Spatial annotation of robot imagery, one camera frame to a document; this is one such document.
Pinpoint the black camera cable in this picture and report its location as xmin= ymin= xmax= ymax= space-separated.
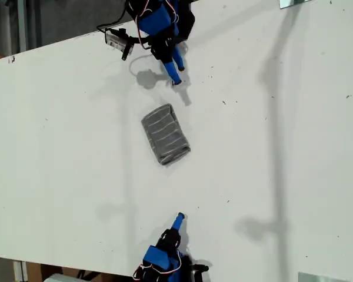
xmin=96 ymin=2 xmax=127 ymax=33

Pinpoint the shiny metal plate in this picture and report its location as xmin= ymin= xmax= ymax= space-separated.
xmin=278 ymin=0 xmax=309 ymax=9

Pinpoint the white plastic object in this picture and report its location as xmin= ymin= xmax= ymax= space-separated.
xmin=42 ymin=273 xmax=80 ymax=282

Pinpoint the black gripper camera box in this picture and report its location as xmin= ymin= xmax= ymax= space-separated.
xmin=191 ymin=263 xmax=209 ymax=282
xmin=104 ymin=26 xmax=130 ymax=51

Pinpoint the black camera stalk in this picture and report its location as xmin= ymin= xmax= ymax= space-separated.
xmin=122 ymin=35 xmax=150 ymax=62

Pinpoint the red white gripper wire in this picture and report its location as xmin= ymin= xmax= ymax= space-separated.
xmin=132 ymin=254 xmax=183 ymax=278
xmin=135 ymin=0 xmax=180 ymax=51

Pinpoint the grey white-striped square towel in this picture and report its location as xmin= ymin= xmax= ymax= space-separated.
xmin=140 ymin=103 xmax=192 ymax=167

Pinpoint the white table leg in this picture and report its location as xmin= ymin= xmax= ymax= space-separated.
xmin=13 ymin=260 xmax=29 ymax=282

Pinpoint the grey metal frame bar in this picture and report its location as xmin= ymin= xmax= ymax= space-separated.
xmin=16 ymin=0 xmax=28 ymax=55

